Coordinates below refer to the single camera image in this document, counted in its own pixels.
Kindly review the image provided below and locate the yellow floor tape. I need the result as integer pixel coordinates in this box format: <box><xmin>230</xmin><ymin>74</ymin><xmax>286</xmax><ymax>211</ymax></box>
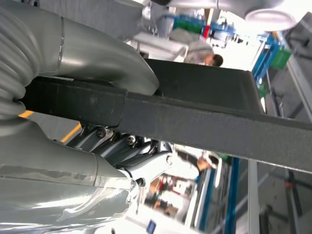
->
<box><xmin>18</xmin><ymin>110</ymin><xmax>82</xmax><ymax>144</ymax></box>

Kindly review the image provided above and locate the green plastic crate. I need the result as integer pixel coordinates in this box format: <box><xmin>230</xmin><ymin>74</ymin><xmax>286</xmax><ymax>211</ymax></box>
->
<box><xmin>175</xmin><ymin>19</ymin><xmax>205</xmax><ymax>35</ymax></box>
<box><xmin>270</xmin><ymin>48</ymin><xmax>292</xmax><ymax>70</ymax></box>

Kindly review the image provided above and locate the person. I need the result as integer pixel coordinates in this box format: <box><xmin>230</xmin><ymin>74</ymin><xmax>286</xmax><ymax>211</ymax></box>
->
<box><xmin>184</xmin><ymin>40</ymin><xmax>224</xmax><ymax>67</ymax></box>
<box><xmin>174</xmin><ymin>149</ymin><xmax>221</xmax><ymax>173</ymax></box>

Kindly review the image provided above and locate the white round disc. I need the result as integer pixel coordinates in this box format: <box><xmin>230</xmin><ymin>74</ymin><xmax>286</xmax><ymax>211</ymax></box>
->
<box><xmin>245</xmin><ymin>9</ymin><xmax>298</xmax><ymax>32</ymax></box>

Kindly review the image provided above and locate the blue metal shelf rack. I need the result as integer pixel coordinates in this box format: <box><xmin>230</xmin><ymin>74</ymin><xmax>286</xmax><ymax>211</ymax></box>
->
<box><xmin>224</xmin><ymin>157</ymin><xmax>241</xmax><ymax>234</ymax></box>
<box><xmin>252</xmin><ymin>32</ymin><xmax>284</xmax><ymax>85</ymax></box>

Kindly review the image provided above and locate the white desk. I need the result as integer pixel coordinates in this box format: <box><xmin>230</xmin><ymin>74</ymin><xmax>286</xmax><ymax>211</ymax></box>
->
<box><xmin>127</xmin><ymin>31</ymin><xmax>189</xmax><ymax>62</ymax></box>

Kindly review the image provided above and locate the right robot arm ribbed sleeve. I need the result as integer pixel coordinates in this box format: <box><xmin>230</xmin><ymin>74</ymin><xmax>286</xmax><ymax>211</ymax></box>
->
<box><xmin>0</xmin><ymin>5</ymin><xmax>42</xmax><ymax>137</ymax></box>

